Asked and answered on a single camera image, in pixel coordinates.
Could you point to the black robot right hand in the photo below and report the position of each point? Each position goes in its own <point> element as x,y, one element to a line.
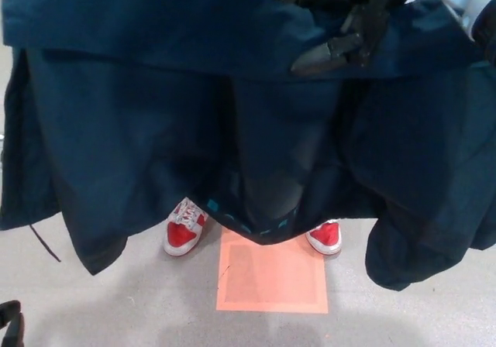
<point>9,320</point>

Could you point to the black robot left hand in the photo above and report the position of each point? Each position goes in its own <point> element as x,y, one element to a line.
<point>360,41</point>

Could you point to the dark teal coat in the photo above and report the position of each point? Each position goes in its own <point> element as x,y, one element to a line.
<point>116,130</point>

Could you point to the red white right sneaker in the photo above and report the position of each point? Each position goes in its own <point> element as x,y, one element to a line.
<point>182,234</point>

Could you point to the red white sneaker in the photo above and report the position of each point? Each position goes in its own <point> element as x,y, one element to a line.
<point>182,234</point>
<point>325,236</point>

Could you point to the red white left sneaker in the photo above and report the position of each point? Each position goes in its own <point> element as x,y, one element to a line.
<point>325,236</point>

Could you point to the orange square floor marker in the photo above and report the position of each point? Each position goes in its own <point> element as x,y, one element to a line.
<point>271,277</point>

